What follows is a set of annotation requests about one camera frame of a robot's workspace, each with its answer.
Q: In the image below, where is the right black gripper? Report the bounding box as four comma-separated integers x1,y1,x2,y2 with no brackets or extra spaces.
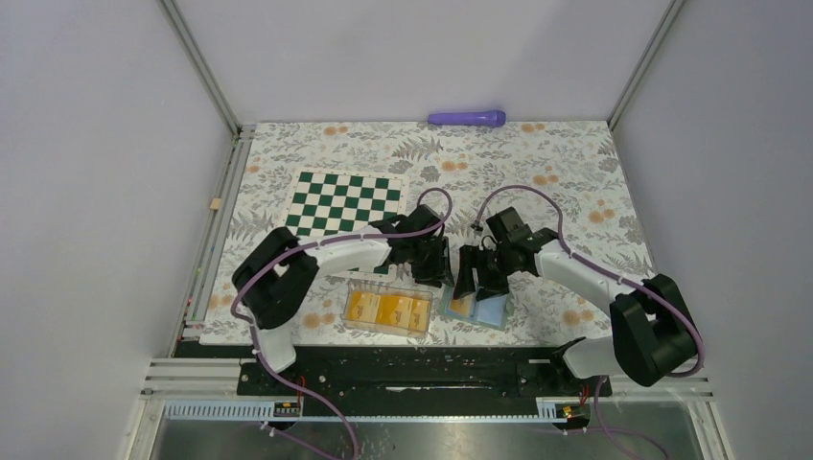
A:
453,244,515,302

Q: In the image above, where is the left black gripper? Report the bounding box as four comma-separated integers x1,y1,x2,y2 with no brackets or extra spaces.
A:
407,235,453,288

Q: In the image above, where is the green leather card holder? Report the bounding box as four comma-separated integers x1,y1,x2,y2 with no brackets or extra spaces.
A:
438,287,515,331

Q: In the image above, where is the clear plastic card box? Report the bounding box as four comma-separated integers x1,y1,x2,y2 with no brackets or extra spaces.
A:
341,283,433,338

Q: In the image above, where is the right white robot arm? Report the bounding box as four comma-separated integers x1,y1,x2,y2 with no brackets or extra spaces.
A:
453,207,701,395

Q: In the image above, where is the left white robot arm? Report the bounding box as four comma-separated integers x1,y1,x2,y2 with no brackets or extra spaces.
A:
231,204,453,394

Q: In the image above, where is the floral tablecloth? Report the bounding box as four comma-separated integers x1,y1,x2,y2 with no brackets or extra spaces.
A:
199,121,655,346

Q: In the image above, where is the green white chessboard mat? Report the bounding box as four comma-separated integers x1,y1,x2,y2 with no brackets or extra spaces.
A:
272,170,409,281

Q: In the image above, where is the purple cylinder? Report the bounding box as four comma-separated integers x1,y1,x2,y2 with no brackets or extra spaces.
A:
427,110,507,127

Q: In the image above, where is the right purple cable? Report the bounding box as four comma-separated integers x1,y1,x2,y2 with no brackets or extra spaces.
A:
473,184,707,458

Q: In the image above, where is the purple cable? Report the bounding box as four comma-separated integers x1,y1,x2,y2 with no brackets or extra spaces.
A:
473,184,707,458
229,187,454,460

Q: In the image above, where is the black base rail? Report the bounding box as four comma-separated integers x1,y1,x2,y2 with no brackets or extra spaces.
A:
237,345,635,419

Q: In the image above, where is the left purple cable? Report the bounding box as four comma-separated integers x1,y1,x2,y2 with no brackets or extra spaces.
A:
229,187,454,460

